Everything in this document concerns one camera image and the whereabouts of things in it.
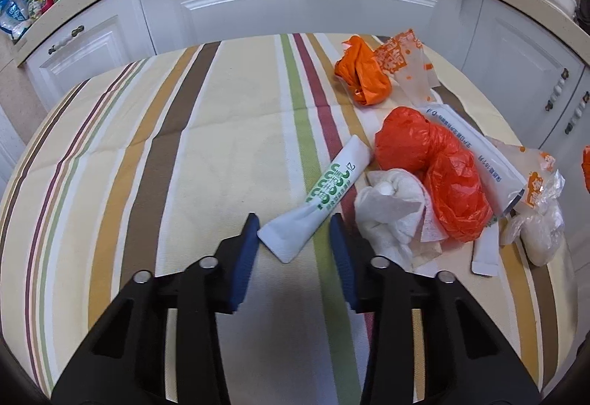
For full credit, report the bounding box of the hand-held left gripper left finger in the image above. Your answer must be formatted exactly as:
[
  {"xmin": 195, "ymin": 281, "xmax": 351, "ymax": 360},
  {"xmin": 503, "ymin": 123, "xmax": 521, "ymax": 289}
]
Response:
[{"xmin": 52, "ymin": 212, "xmax": 261, "ymax": 405}]

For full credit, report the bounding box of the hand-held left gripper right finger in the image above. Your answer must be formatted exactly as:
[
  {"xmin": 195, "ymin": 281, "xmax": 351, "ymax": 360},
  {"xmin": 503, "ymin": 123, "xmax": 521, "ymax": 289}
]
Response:
[{"xmin": 328, "ymin": 212, "xmax": 542, "ymax": 405}]

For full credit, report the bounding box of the white tube with green print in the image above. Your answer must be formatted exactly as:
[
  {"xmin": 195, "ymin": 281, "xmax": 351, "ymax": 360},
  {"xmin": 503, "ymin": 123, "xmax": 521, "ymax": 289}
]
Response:
[{"xmin": 257, "ymin": 134, "xmax": 372, "ymax": 264}]

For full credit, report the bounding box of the long white packet blue print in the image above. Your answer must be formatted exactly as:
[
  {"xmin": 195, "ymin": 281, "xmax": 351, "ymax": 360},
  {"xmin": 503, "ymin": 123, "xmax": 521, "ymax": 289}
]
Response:
[{"xmin": 421, "ymin": 104, "xmax": 528, "ymax": 214}]

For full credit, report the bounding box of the crumpled white paper towel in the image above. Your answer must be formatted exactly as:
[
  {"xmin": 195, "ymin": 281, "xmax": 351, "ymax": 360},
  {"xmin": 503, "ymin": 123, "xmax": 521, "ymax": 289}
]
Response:
[{"xmin": 354, "ymin": 168, "xmax": 449, "ymax": 270}]

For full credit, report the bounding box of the striped tablecloth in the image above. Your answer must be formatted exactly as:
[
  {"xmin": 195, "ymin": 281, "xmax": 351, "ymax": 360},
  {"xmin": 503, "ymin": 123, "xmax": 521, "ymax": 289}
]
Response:
[{"xmin": 0, "ymin": 32, "xmax": 579, "ymax": 405}]

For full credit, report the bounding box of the large red plastic bag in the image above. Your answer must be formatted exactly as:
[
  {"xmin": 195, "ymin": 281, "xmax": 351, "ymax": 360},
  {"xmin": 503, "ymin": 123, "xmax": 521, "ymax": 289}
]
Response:
[{"xmin": 374, "ymin": 106, "xmax": 495, "ymax": 243}]

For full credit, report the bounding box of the small white sachet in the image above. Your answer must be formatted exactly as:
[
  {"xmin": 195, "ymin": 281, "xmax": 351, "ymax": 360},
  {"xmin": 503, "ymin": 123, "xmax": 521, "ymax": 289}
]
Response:
[{"xmin": 470, "ymin": 225, "xmax": 501, "ymax": 277}]

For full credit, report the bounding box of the small orange plastic bag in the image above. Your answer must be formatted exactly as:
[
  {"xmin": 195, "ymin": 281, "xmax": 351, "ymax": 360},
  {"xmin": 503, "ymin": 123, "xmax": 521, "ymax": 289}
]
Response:
[{"xmin": 334, "ymin": 35, "xmax": 392, "ymax": 107}]

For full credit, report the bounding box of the crumpled white plastic bag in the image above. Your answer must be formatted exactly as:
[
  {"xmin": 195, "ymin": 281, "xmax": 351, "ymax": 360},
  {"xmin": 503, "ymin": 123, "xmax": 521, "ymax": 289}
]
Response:
[{"xmin": 500, "ymin": 197, "xmax": 565, "ymax": 267}]

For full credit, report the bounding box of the clear wrapper with orange print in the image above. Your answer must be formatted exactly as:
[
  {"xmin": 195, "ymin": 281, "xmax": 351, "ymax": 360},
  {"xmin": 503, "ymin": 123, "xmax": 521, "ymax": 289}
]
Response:
[
  {"xmin": 489, "ymin": 138, "xmax": 565, "ymax": 221},
  {"xmin": 372, "ymin": 29, "xmax": 442, "ymax": 104}
]

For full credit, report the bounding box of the white kitchen cabinet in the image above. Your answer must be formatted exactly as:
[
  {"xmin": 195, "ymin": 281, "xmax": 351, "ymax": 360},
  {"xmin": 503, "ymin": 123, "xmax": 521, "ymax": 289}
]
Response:
[{"xmin": 0, "ymin": 0, "xmax": 590, "ymax": 175}]

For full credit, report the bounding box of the blue snack packet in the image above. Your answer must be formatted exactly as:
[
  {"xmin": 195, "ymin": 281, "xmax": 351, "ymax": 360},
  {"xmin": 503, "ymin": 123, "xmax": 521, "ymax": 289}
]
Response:
[{"xmin": 0, "ymin": 0, "xmax": 31, "ymax": 41}]

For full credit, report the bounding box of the white cabinet door handle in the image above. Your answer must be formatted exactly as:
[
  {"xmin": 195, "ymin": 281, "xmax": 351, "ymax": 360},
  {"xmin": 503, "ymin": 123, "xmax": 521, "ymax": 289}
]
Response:
[
  {"xmin": 545, "ymin": 69, "xmax": 570, "ymax": 111},
  {"xmin": 565, "ymin": 94, "xmax": 590, "ymax": 135}
]

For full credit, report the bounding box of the white drawer handle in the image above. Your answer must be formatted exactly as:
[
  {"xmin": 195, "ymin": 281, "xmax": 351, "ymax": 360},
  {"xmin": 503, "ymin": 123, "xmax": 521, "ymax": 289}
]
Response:
[{"xmin": 47, "ymin": 25, "xmax": 85, "ymax": 55}]

